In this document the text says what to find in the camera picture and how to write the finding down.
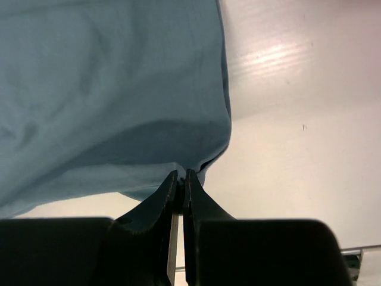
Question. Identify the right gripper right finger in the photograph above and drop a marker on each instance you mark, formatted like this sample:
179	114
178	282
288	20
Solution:
222	250

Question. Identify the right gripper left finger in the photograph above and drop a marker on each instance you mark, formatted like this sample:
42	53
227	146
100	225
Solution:
131	250

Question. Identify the grey-blue t shirt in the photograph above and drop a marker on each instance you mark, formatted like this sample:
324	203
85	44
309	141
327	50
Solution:
108	96

